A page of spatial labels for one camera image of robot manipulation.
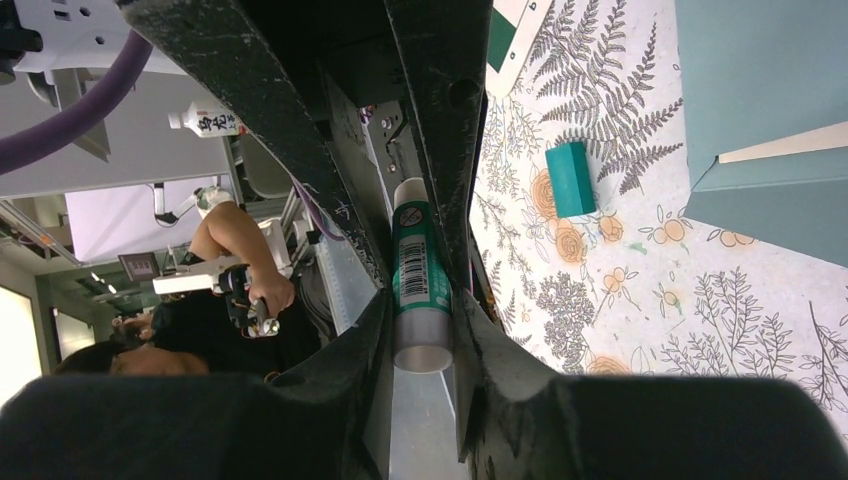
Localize small teal block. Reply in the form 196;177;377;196
545;142;597;218

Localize green white checkerboard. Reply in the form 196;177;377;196
486;0;553;98

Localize floral table mat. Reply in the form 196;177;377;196
471;1;847;434

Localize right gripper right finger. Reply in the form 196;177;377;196
453;291;847;479

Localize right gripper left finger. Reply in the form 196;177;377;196
1;289;392;479

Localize operator forearm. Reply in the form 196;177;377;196
189;201;295;316

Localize white plastic bottle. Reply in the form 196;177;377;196
168;101;247;138

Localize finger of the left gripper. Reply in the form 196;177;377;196
118;1;389;288
385;1;493;289

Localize green white glue stick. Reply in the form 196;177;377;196
392;177;453;374

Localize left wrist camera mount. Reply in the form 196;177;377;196
11;0;187;77

